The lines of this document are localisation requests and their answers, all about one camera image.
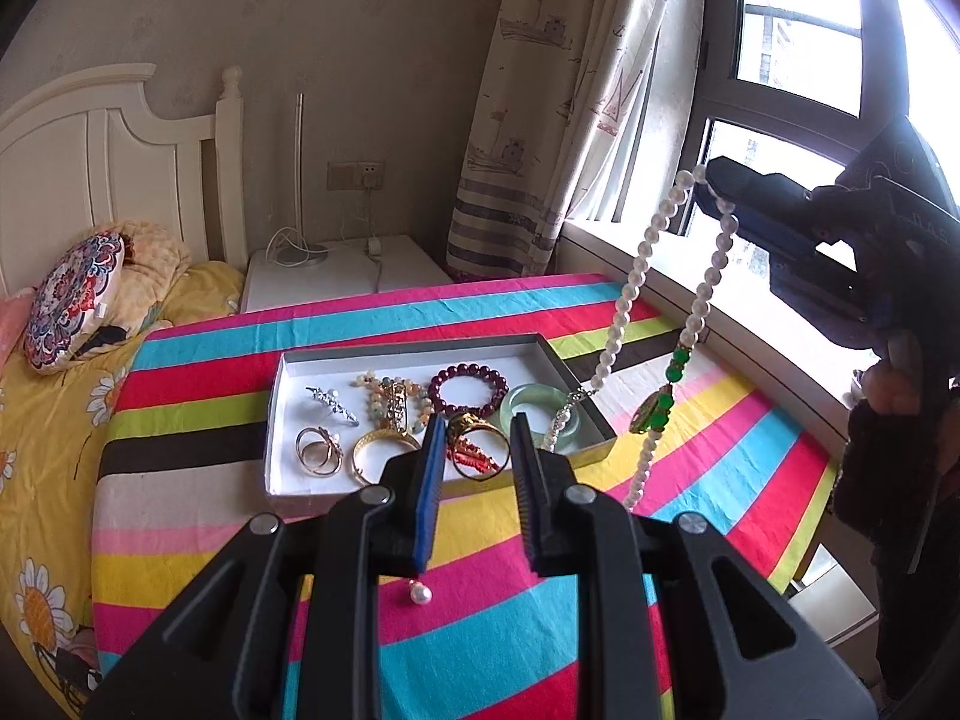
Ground person's right forearm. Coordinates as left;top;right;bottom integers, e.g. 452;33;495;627
829;390;960;698

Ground pale green jade bangle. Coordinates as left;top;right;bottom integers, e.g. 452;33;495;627
501;382;563;432

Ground white lamp cable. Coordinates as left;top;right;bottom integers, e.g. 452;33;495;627
266;226;316;267

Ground white charger cable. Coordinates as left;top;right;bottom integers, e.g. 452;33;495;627
364;172;387;293

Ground boat print curtain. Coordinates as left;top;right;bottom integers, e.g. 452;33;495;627
446;0;710;282

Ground yellow daisy bedsheet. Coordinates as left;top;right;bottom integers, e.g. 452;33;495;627
0;261;245;720

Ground slim white desk lamp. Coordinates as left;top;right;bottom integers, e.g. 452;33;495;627
266;94;329;269

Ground beige fluffy blanket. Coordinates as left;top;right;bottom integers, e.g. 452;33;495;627
112;221;194;331

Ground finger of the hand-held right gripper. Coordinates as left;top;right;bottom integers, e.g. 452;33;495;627
694;156;856;256
769;251;886;350

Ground multicolour stone bead bracelet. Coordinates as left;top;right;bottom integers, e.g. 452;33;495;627
355;369;436;436

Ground dark red bead bracelet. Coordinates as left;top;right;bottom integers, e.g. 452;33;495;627
427;364;509;417

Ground white nightstand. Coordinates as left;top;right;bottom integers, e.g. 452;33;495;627
240;235;455;314

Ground rose gold rings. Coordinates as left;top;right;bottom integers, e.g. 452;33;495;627
295;426;346;477

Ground grey cardboard jewelry box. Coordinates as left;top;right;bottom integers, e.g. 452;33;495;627
264;332;617;518

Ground dark framed window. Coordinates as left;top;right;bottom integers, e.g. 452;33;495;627
675;0;960;361

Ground gold textured bangle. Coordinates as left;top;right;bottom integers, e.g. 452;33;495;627
351;427;422;487

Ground person's right hand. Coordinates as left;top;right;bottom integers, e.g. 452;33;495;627
847;330;927;421

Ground pink quilt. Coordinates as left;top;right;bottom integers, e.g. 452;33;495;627
0;289;38;361

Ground grey wall socket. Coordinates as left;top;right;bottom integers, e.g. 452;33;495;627
326;160;386;191

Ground black charger with cable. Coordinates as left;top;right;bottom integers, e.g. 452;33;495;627
41;637;102;698

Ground wide gold ring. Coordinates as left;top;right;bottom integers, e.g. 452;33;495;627
446;412;512;481

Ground dark cloth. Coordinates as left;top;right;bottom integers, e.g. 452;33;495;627
75;324;128;357

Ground colourful striped cloth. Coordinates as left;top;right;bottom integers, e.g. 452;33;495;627
90;274;841;720

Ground silver flower brooch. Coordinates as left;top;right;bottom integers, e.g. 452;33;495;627
306;386;361;427

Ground pearl necklace with green pendant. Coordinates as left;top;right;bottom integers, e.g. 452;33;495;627
541;163;740;515

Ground cream wooden bed headboard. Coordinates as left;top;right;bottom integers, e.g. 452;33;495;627
0;64;248;297

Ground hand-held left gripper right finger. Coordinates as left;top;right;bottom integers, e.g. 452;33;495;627
510;418;878;720

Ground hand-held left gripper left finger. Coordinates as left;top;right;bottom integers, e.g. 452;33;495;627
82;412;447;720

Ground round patterned cushion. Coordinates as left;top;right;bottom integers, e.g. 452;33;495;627
22;231;127;374

